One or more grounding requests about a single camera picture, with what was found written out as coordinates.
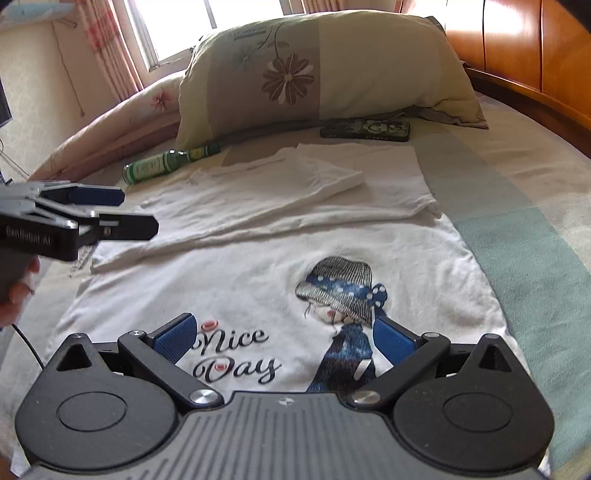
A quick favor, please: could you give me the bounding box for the white printed t-shirt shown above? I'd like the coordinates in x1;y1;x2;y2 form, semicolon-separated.
8;141;551;476

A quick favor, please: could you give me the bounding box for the window with white frame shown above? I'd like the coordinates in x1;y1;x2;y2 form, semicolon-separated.
115;0;304;72

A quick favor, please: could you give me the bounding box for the white air conditioner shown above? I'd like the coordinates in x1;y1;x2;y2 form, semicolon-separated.
1;1;75;31

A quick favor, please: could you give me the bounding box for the pink right curtain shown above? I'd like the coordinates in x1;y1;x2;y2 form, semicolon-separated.
301;0;344;14

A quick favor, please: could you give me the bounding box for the wall mounted television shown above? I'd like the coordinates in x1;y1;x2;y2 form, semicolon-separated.
0;82;12;127

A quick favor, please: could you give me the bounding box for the pink curtain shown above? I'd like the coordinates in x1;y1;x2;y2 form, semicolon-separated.
75;0;143;102
301;0;344;14

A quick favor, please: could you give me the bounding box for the person left hand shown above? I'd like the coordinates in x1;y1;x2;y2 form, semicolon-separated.
0;256;41;328

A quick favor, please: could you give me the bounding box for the black cable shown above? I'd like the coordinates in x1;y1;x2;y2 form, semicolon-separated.
10;322;47;372

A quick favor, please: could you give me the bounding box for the green glass bottle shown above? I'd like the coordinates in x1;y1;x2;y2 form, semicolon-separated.
122;143;221;185

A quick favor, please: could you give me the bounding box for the pink left curtain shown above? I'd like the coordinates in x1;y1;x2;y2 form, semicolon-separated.
75;0;143;102

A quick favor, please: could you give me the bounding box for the pink folded quilt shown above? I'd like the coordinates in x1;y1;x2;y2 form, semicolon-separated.
29;71;184;181

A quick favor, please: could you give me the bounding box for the floral patchwork pillow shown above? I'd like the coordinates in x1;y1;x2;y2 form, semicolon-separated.
175;10;487;150

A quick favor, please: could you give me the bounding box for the orange wooden headboard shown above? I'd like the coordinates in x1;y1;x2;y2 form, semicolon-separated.
397;1;590;154

